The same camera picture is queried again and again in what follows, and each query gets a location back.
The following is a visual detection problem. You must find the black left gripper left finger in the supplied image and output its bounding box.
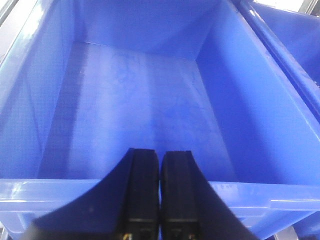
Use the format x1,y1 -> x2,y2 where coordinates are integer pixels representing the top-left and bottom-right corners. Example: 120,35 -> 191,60
21,148 -> 160,240

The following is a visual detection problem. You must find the blue plastic bin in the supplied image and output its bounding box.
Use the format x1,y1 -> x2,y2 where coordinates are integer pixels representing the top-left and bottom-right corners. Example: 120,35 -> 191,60
237,0 -> 320,116
0,0 -> 320,240

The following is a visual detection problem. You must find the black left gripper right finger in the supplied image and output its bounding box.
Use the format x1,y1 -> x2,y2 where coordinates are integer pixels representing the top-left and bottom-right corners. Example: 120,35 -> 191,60
160,151 -> 257,240

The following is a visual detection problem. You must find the blue plastic bin right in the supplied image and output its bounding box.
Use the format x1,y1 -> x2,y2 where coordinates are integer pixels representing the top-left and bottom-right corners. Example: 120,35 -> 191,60
237,0 -> 320,116

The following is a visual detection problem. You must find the blue plastic bin left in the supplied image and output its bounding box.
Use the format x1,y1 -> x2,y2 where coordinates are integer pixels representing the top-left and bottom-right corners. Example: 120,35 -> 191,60
0,0 -> 320,240

